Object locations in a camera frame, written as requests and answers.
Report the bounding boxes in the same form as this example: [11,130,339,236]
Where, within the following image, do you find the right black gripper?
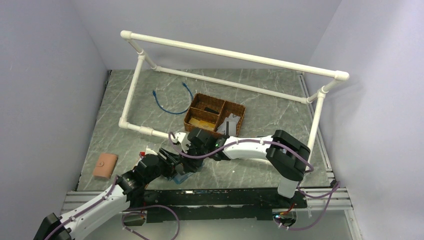
[178,140,209,173]

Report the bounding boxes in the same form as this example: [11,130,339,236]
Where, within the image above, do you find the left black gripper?
[144,147,184,184]

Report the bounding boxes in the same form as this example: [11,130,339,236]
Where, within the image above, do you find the blue card holder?
[172,165,194,185]

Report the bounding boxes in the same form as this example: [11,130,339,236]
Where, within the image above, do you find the black credit card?
[204,106,220,115]

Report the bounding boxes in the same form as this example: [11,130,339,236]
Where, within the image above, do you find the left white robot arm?
[34,148,179,240]

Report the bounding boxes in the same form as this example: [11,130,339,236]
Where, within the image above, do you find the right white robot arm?
[169,128,313,208]

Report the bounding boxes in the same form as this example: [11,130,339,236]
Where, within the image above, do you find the gold cards in basket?
[188,117,215,131]

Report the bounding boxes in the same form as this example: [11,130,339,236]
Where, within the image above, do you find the grey cards in basket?
[216,113,241,137]

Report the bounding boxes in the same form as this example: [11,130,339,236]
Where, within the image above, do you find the brown wicker divided basket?
[183,93,246,137]

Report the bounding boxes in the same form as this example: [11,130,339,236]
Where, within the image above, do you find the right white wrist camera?
[171,132,187,146]

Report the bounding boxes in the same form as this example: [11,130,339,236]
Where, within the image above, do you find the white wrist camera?
[139,147,158,159]
[171,132,187,146]

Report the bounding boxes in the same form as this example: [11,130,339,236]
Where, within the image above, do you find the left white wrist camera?
[139,147,158,159]

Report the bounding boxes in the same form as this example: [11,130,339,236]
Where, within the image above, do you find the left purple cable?
[43,175,120,240]

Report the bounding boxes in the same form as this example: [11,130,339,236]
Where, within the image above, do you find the blue ethernet cable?
[152,81,194,116]

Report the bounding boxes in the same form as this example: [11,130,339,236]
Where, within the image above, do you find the white PVC pipe frame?
[118,30,350,149]

